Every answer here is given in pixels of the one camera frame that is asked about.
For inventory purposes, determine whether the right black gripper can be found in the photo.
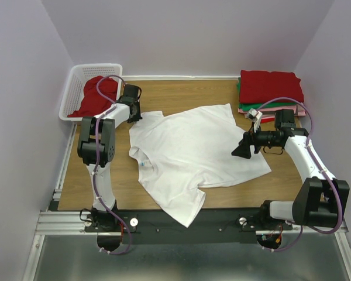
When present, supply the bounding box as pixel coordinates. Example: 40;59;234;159
231;121;280;159

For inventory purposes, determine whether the white t-shirt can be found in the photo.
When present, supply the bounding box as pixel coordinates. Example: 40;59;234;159
129;104;271;227

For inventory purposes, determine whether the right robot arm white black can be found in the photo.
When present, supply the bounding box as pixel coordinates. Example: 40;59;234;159
232;109;350;234

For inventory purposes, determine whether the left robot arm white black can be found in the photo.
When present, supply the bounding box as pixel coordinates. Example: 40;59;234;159
77;84;142;232

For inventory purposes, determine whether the folded green t-shirt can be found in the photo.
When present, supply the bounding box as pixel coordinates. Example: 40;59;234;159
237;77;281;111

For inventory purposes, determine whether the crumpled dark red t-shirt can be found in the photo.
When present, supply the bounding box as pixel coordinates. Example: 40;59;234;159
67;76;118;118

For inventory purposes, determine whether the folded pink t-shirt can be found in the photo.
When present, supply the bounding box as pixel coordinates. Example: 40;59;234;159
238;103;306;123

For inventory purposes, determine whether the white plastic laundry basket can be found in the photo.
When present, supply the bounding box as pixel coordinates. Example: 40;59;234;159
58;63;123;122

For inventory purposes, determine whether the folded dark red t-shirt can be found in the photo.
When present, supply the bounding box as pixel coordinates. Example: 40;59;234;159
239;70;304;104

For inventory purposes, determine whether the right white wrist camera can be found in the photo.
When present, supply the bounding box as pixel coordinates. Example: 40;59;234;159
246;108;263;132

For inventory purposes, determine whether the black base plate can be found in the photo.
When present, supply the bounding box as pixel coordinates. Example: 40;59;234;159
81;207;289;249

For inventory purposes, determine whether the aluminium frame rail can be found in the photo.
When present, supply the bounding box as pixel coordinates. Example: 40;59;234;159
20;125;87;281

